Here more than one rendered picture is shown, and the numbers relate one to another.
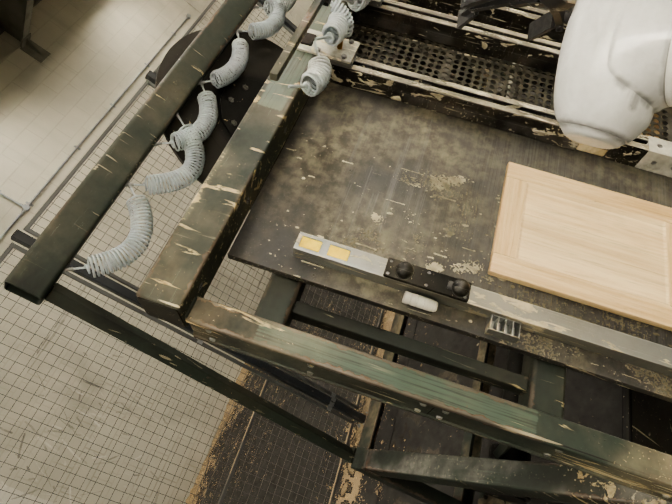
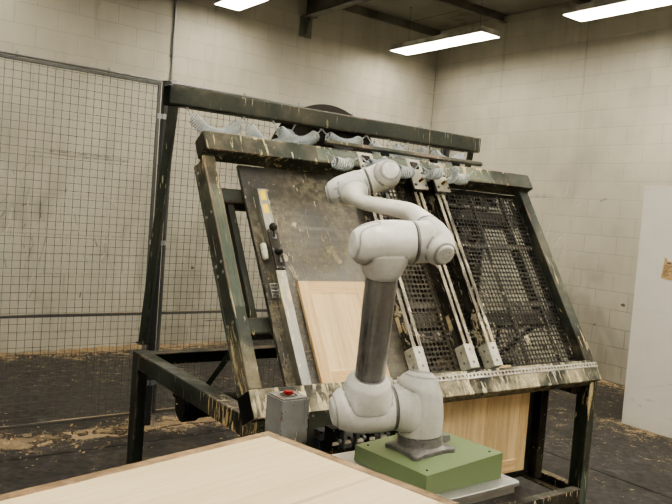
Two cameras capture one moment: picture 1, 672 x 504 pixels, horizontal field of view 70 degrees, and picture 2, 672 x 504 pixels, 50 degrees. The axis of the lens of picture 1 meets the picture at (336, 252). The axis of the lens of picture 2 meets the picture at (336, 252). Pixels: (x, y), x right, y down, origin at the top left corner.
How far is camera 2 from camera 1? 2.32 m
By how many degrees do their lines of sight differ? 19
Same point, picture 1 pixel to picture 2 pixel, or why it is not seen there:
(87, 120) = (272, 92)
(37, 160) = (215, 72)
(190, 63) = (327, 118)
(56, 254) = (192, 100)
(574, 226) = (346, 320)
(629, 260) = (343, 349)
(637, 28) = (350, 177)
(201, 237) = (239, 146)
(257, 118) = (308, 150)
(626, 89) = (337, 184)
